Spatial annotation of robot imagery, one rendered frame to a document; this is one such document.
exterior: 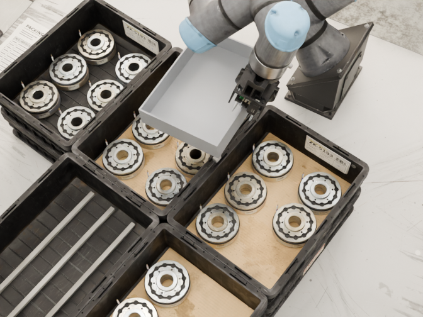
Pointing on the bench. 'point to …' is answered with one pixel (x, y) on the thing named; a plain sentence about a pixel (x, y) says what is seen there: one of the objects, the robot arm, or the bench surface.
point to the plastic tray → (200, 97)
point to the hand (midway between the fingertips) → (247, 104)
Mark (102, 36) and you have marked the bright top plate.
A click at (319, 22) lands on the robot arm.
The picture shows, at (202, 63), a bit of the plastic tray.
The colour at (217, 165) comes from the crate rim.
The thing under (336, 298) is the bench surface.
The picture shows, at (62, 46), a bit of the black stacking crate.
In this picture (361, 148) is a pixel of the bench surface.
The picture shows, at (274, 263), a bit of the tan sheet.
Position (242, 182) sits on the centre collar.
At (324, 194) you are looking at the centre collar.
